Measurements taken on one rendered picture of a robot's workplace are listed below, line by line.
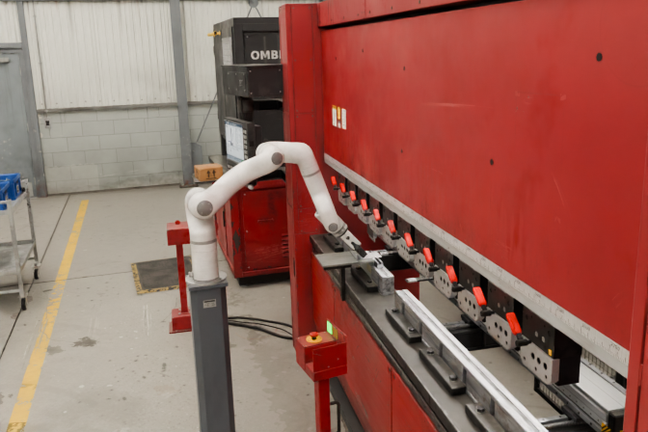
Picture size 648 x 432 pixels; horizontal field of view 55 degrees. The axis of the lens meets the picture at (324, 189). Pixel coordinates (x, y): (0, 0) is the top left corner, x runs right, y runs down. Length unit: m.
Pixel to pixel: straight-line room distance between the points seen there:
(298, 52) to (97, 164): 6.63
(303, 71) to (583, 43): 2.55
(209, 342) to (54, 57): 7.45
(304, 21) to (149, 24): 6.29
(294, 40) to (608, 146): 2.67
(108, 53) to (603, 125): 8.97
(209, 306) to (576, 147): 1.93
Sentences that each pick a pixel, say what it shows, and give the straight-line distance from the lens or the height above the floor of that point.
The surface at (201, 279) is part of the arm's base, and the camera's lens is 2.96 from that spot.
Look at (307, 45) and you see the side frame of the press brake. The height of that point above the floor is 2.05.
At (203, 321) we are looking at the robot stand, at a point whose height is 0.83.
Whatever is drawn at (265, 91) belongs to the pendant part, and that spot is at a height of 1.79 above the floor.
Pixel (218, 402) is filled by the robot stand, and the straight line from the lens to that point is 3.20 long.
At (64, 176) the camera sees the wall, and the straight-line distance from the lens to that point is 10.19.
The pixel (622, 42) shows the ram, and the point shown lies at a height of 2.03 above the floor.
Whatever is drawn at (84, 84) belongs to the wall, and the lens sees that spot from 10.02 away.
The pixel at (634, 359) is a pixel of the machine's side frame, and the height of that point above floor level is 1.55.
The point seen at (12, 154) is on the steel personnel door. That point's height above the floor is 0.67.
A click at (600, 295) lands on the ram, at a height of 1.49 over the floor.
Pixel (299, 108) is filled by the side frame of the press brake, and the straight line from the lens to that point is 3.87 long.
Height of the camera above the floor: 2.03
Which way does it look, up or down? 13 degrees down
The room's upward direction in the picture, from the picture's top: 2 degrees counter-clockwise
